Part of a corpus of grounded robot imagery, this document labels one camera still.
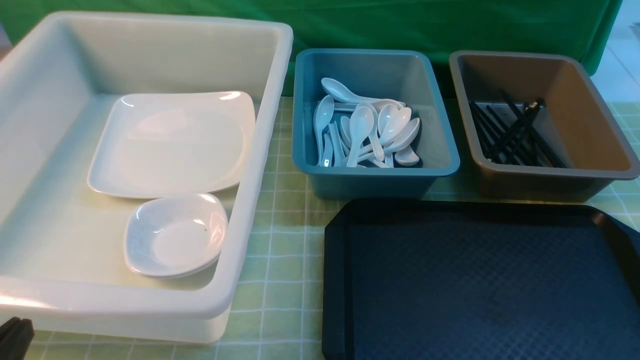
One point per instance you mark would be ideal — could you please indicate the white ceramic spoon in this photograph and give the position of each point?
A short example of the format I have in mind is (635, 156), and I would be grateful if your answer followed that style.
(384, 117)

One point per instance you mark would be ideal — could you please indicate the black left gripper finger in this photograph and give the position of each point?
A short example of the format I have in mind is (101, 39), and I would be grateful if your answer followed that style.
(16, 335)

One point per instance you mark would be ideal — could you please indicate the white spoon of pile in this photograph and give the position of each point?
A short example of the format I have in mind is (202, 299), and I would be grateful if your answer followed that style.
(360, 126)
(341, 93)
(322, 116)
(402, 141)

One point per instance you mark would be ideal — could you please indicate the green checkered table mat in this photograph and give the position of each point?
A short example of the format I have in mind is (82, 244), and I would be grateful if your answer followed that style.
(277, 309)

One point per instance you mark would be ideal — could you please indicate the small white dish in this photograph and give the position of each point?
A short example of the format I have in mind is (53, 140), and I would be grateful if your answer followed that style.
(200, 272)
(176, 236)

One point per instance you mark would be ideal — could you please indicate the white spoon centre of pile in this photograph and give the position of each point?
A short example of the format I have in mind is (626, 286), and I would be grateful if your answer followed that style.
(360, 126)

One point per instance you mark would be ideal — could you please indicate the large white square plate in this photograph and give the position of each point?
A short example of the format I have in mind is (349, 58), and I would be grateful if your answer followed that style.
(156, 145)

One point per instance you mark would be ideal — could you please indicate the white spoon left of pile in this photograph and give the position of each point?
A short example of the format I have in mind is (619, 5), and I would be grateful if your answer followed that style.
(322, 116)

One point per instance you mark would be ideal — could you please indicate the black chopsticks in bin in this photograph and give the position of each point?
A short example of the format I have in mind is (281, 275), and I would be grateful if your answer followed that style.
(518, 144)

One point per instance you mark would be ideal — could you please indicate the large white plastic bin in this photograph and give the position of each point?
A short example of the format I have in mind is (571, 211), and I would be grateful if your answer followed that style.
(62, 243)

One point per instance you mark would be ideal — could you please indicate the white spoon right of pile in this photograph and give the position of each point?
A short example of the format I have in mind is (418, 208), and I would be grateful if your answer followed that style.
(402, 141)

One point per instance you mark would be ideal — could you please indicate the black serving tray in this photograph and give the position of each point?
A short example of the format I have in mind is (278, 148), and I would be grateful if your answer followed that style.
(428, 280)

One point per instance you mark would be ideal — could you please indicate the grey plastic chopstick bin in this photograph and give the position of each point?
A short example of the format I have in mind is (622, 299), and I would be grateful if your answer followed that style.
(575, 121)

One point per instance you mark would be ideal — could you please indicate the white spoon top of pile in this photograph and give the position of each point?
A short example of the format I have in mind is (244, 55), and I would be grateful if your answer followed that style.
(341, 93)

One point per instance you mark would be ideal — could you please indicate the blue plastic spoon bin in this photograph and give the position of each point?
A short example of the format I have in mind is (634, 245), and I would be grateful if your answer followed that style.
(401, 75)

